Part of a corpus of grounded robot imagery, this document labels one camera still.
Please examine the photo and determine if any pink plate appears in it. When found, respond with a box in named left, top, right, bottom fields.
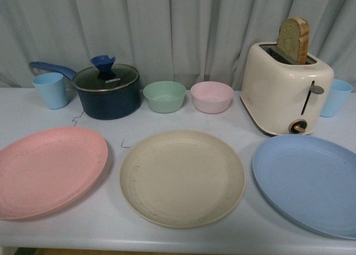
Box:
left=1, top=127, right=108, bottom=221

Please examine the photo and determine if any mint green bowl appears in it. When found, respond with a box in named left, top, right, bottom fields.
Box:
left=143, top=81, right=186, bottom=113

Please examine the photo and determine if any pink bowl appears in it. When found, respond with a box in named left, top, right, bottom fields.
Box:
left=190, top=81, right=234, bottom=114

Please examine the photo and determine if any beige plate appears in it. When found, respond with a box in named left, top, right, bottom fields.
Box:
left=120, top=130, right=246, bottom=228

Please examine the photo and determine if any dark blue saucepan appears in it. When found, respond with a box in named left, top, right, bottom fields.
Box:
left=29, top=62, right=141, bottom=120

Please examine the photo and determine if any glass pot lid blue knob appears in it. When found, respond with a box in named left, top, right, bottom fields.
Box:
left=73, top=55, right=139, bottom=92

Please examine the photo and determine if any grey curtain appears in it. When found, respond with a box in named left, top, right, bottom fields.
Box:
left=1, top=0, right=355, bottom=89

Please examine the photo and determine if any cream toaster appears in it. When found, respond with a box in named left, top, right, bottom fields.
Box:
left=240, top=42, right=334, bottom=135

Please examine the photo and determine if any left light blue cup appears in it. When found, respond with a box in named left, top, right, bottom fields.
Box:
left=32, top=72, right=68, bottom=109

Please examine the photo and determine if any light blue cup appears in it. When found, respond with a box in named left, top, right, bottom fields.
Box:
left=320, top=79, right=353, bottom=118
left=32, top=72, right=68, bottom=109

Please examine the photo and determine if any slice of bread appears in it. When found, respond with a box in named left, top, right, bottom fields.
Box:
left=277, top=17, right=310, bottom=64

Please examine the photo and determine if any blue plate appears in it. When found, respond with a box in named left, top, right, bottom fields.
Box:
left=253, top=135, right=355, bottom=239

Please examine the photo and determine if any right light blue cup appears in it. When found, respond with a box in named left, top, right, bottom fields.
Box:
left=320, top=79, right=353, bottom=118

